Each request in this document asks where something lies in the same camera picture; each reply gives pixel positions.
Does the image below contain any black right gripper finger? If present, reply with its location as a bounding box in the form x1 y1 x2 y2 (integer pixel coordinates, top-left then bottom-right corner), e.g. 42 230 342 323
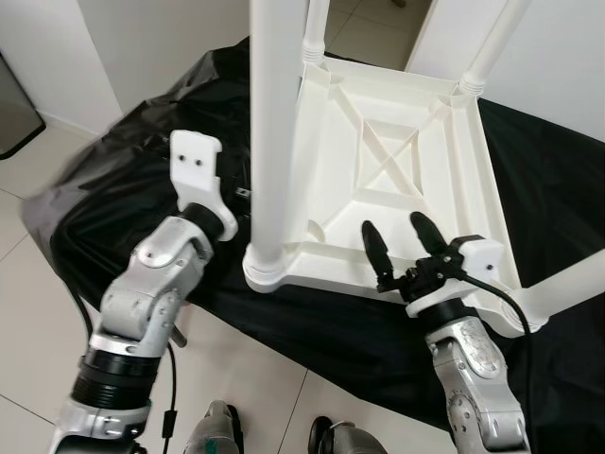
408 212 450 258
363 220 394 292

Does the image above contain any black table cloth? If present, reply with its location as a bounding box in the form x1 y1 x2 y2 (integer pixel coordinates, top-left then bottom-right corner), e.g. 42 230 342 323
19 38 605 445

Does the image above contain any grey right robot foot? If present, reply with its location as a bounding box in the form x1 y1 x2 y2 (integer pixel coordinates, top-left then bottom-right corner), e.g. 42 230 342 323
307 416 389 454

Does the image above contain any grey robot foot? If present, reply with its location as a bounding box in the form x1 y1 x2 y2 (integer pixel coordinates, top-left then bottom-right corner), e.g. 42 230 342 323
307 416 389 454
184 399 245 454

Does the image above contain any grey left robot foot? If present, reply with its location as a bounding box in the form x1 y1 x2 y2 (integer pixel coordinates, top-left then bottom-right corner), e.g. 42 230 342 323
184 399 245 454

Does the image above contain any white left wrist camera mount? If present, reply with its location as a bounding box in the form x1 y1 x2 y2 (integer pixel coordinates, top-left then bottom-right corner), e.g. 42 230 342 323
168 131 240 243

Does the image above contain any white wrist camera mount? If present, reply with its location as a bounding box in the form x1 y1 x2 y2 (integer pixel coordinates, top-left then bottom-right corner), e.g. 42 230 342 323
406 236 507 318
168 131 240 243

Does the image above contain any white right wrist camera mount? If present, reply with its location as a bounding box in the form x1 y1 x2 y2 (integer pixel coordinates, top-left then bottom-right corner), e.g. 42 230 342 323
406 236 507 318

